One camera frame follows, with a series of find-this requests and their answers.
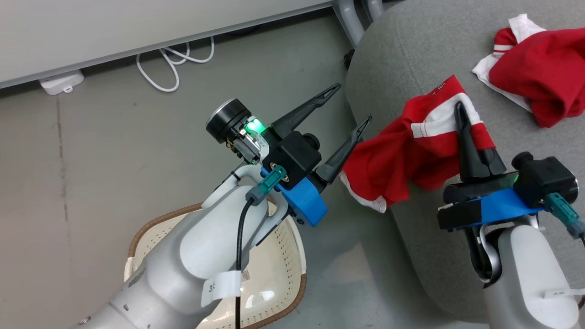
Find white partition panel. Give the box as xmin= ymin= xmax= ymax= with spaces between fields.
xmin=0 ymin=0 xmax=340 ymax=90

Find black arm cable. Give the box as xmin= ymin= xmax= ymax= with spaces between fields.
xmin=235 ymin=199 xmax=255 ymax=329

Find red white shirt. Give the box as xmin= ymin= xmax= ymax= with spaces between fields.
xmin=472 ymin=14 xmax=585 ymax=129

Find red garment white band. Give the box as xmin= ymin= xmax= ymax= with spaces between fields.
xmin=340 ymin=74 xmax=497 ymax=214

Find white power adapter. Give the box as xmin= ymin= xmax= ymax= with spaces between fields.
xmin=38 ymin=69 xmax=85 ymax=96

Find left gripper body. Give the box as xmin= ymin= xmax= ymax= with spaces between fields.
xmin=206 ymin=98 xmax=280 ymax=165

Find grey fabric sofa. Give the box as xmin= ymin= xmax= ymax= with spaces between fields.
xmin=345 ymin=0 xmax=585 ymax=329

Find cream basket brown rim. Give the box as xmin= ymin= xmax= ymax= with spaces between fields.
xmin=124 ymin=201 xmax=308 ymax=329

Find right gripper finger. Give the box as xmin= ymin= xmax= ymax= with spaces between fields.
xmin=454 ymin=102 xmax=491 ymax=182
xmin=478 ymin=147 xmax=507 ymax=177

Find grey partition foot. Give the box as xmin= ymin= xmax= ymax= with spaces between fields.
xmin=366 ymin=0 xmax=385 ymax=21
xmin=333 ymin=0 xmax=367 ymax=47

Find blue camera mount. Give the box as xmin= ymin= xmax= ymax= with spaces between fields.
xmin=478 ymin=188 xmax=546 ymax=225
xmin=261 ymin=167 xmax=329 ymax=228

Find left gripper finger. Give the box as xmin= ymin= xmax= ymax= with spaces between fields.
xmin=314 ymin=115 xmax=373 ymax=184
xmin=271 ymin=84 xmax=342 ymax=139

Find white cable label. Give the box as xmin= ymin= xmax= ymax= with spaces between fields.
xmin=201 ymin=270 xmax=242 ymax=308

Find teal cable connector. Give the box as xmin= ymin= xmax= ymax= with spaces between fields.
xmin=245 ymin=165 xmax=288 ymax=206
xmin=544 ymin=192 xmax=585 ymax=239

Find thick white looped cable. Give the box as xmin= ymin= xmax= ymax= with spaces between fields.
xmin=136 ymin=37 xmax=216 ymax=93

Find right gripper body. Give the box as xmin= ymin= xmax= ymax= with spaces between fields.
xmin=437 ymin=172 xmax=520 ymax=231

